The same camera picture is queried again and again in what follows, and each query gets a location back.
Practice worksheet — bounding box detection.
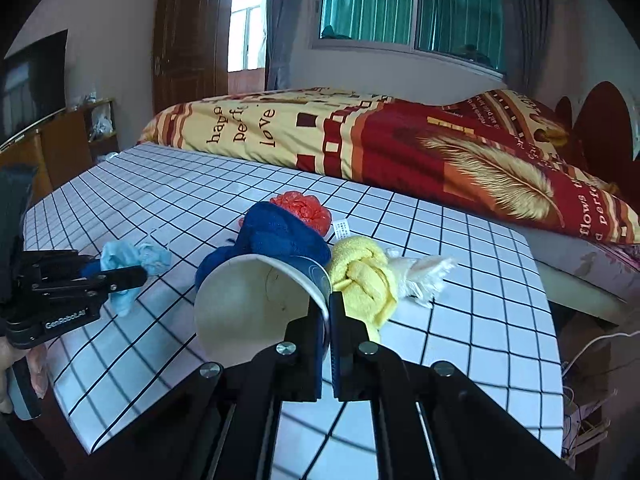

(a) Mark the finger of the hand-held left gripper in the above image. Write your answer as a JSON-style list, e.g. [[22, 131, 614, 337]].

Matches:
[[30, 265, 150, 307], [15, 248, 105, 281]]

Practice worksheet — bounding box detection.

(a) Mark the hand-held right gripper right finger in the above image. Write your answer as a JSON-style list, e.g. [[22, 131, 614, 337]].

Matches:
[[327, 292, 577, 480]]

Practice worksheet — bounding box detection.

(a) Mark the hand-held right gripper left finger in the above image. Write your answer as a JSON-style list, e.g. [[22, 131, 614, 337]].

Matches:
[[125, 303, 329, 480]]

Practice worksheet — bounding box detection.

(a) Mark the light blue face mask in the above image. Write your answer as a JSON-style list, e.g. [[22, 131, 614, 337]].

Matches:
[[99, 238, 173, 319]]

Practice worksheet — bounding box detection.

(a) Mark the yellow cloth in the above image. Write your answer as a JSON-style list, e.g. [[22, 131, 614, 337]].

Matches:
[[329, 237, 401, 344]]

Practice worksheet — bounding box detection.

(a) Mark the blue white paper cup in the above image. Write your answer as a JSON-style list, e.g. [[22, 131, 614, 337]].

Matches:
[[193, 253, 332, 364]]

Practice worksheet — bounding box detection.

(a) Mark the blue cloth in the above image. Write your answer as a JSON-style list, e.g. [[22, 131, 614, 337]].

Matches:
[[194, 201, 334, 286]]

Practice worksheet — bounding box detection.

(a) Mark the red plastic bag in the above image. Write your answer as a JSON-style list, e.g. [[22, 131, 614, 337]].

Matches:
[[269, 190, 334, 236]]

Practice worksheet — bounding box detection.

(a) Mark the person's left hand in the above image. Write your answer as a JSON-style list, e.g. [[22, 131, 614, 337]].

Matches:
[[0, 335, 49, 414]]

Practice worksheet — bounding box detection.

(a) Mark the white black checkered tablecloth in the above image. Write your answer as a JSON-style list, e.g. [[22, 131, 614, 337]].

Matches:
[[22, 142, 564, 457]]

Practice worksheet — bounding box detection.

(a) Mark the wooden television cabinet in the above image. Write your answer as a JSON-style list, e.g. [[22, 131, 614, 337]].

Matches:
[[0, 97, 121, 197]]

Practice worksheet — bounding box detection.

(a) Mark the black flat television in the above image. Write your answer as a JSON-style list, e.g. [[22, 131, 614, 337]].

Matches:
[[2, 28, 69, 144]]

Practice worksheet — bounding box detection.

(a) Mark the red yellow printed blanket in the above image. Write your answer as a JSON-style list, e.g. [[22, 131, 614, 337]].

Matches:
[[137, 87, 640, 247]]

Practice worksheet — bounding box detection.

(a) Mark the brown wooden door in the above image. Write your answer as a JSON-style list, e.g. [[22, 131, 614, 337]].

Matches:
[[151, 0, 221, 117]]

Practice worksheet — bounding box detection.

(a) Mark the bed with floral mattress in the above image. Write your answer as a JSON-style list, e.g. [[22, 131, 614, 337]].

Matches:
[[519, 224, 640, 322]]

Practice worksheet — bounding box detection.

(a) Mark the small bright window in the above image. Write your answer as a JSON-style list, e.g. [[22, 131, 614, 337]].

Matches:
[[227, 0, 271, 74]]

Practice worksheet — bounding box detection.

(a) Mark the grey curtain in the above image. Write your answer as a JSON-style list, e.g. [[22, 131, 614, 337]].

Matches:
[[264, 0, 324, 93], [499, 0, 557, 102]]

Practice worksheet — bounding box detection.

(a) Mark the red heart-shaped headboard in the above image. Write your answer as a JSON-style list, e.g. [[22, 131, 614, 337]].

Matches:
[[554, 80, 640, 197]]

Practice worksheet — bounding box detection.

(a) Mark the large sliding window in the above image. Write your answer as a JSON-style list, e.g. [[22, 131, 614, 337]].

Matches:
[[312, 0, 507, 80]]

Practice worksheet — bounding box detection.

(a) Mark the white power cable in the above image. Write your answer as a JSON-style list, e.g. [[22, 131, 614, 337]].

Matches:
[[561, 331, 640, 379]]

